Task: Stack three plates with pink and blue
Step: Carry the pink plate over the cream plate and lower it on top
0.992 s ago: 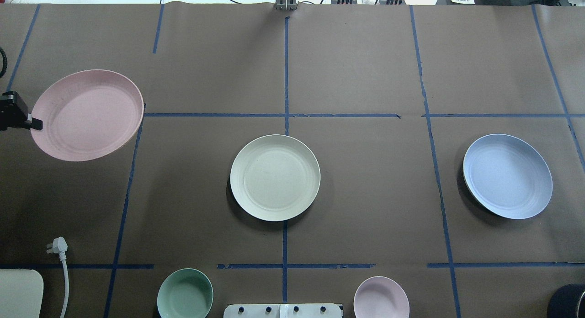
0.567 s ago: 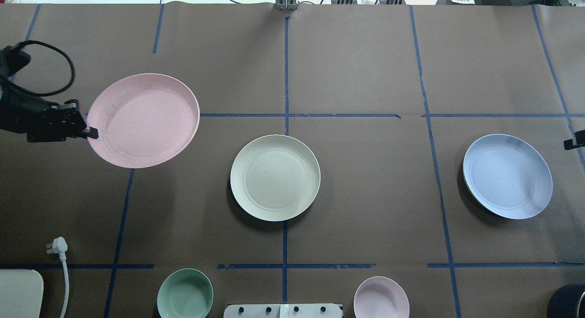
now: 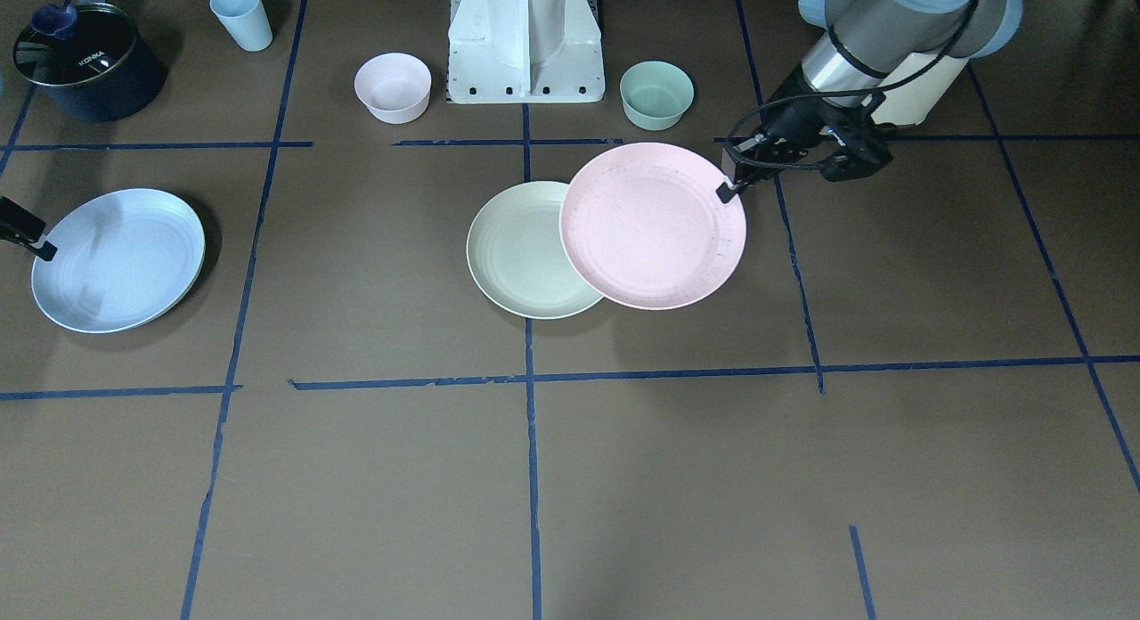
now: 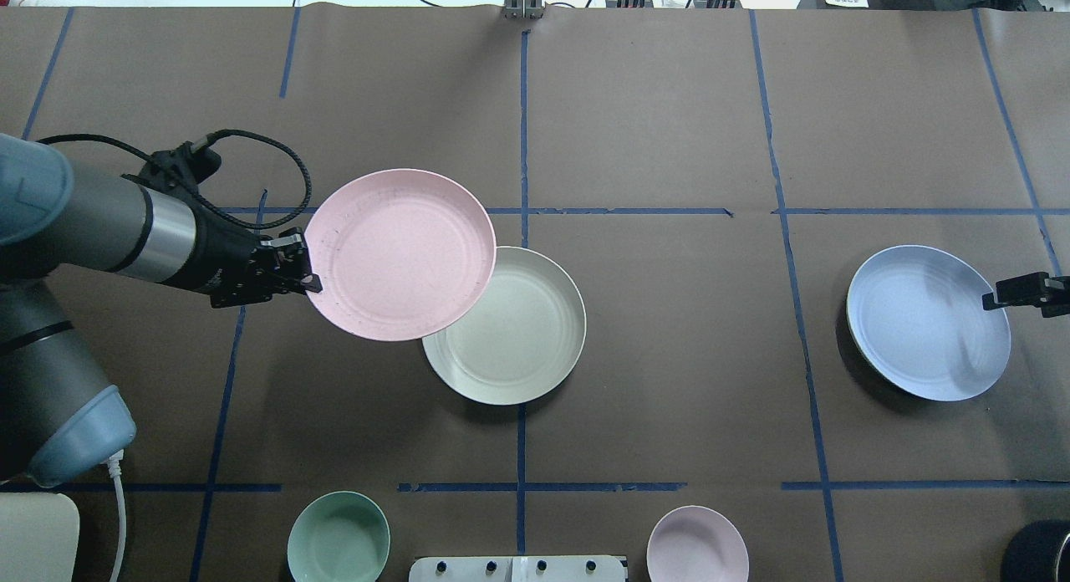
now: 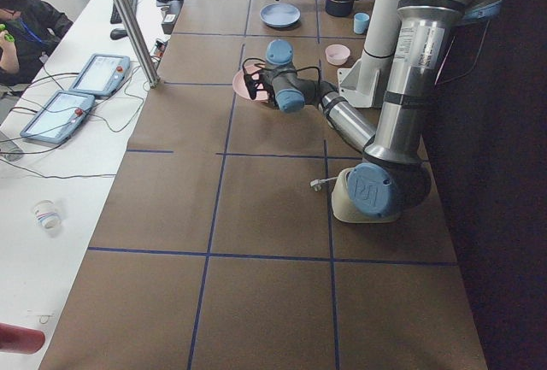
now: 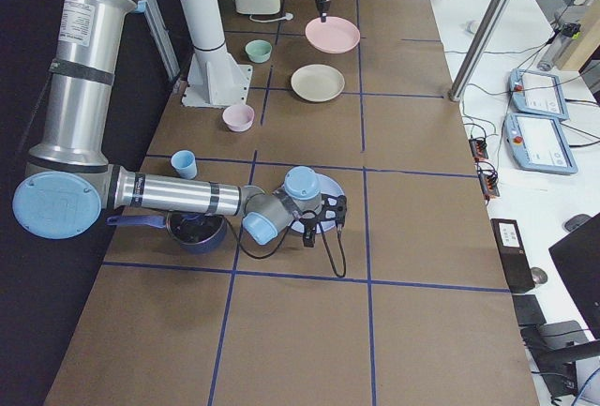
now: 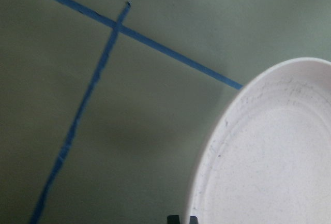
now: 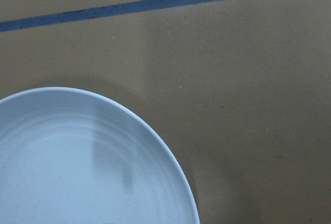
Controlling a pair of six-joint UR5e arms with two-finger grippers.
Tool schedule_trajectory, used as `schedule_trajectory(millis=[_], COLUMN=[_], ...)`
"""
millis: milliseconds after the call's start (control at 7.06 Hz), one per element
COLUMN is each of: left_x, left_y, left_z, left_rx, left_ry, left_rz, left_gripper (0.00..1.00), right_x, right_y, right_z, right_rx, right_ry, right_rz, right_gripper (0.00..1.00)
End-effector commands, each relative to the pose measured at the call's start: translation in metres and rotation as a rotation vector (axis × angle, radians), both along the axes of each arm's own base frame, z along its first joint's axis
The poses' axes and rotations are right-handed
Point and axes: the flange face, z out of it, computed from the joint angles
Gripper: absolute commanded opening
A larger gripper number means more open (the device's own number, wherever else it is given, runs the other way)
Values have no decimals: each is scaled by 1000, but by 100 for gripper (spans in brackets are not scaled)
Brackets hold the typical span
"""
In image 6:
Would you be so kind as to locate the light blue plate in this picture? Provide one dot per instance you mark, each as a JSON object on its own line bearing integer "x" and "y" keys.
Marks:
{"x": 330, "y": 187}

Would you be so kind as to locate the pink plate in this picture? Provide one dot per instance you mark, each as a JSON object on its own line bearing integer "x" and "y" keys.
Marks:
{"x": 335, "y": 35}

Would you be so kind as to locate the cream white plate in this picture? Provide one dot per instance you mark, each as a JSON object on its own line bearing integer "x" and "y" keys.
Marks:
{"x": 317, "y": 83}

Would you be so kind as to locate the green bowl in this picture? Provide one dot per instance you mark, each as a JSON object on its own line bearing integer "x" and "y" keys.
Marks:
{"x": 258, "y": 50}

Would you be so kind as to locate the brown paper table cover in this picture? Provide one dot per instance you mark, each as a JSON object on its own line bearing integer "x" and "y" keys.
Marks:
{"x": 423, "y": 315}

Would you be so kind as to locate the pink bowl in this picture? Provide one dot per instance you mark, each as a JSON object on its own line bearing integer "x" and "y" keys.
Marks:
{"x": 238, "y": 117}

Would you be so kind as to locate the dark blue saucepan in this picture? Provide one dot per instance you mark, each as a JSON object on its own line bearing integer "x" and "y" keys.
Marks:
{"x": 196, "y": 233}

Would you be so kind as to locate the light blue cup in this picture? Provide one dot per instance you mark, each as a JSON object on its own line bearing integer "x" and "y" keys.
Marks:
{"x": 184, "y": 163}

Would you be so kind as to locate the orange connector board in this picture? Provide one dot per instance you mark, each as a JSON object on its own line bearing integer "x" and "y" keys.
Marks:
{"x": 487, "y": 174}

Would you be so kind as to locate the black box with label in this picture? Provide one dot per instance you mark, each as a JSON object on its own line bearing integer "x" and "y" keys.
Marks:
{"x": 517, "y": 271}

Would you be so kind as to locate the lower teach pendant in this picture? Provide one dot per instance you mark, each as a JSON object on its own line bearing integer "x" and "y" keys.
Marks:
{"x": 537, "y": 144}

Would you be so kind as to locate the teach pendant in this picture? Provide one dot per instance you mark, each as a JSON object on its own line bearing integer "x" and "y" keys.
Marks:
{"x": 537, "y": 144}
{"x": 537, "y": 93}

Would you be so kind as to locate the upper teach pendant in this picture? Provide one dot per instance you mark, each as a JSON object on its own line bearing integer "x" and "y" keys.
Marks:
{"x": 537, "y": 93}

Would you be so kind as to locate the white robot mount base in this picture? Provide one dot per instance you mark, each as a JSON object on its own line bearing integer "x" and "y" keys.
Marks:
{"x": 214, "y": 79}

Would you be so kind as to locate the aluminium frame post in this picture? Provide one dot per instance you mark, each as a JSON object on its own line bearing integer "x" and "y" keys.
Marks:
{"x": 482, "y": 36}

